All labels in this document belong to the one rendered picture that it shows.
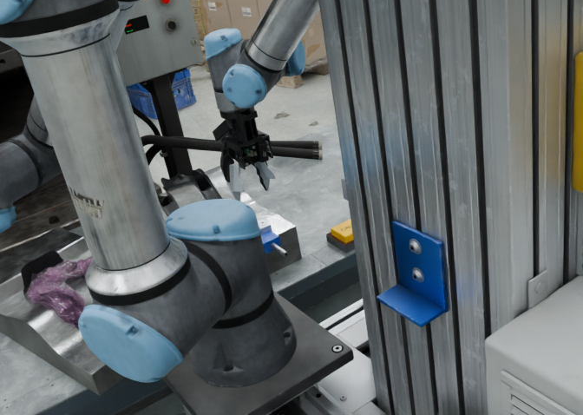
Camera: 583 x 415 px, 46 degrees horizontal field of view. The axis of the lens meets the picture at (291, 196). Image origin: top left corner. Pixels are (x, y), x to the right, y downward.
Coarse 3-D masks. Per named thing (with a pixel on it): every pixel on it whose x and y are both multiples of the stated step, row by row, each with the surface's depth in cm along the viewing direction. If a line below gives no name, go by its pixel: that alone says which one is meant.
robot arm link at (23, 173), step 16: (0, 144) 92; (0, 160) 88; (16, 160) 90; (0, 176) 87; (16, 176) 89; (32, 176) 91; (0, 192) 87; (16, 192) 90; (0, 208) 88; (0, 224) 88
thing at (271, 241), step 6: (258, 222) 156; (264, 222) 156; (264, 228) 154; (270, 228) 155; (264, 234) 153; (270, 234) 153; (276, 234) 152; (264, 240) 151; (270, 240) 151; (276, 240) 152; (264, 246) 150; (270, 246) 151; (276, 246) 150; (282, 252) 147
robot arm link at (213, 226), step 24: (168, 216) 88; (192, 216) 87; (216, 216) 86; (240, 216) 85; (192, 240) 83; (216, 240) 83; (240, 240) 85; (216, 264) 82; (240, 264) 85; (264, 264) 90; (240, 288) 86; (264, 288) 90; (240, 312) 88
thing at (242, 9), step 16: (208, 0) 578; (224, 0) 562; (240, 0) 545; (256, 0) 530; (208, 16) 589; (224, 16) 571; (240, 16) 554; (256, 16) 539; (320, 16) 526; (208, 32) 600; (240, 32) 563; (320, 32) 528; (320, 48) 534; (320, 64) 537; (288, 80) 527
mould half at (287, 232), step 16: (208, 176) 179; (176, 192) 174; (192, 192) 174; (224, 192) 175; (240, 192) 176; (256, 208) 169; (272, 224) 160; (288, 224) 159; (288, 240) 158; (272, 256) 156; (288, 256) 159; (272, 272) 158
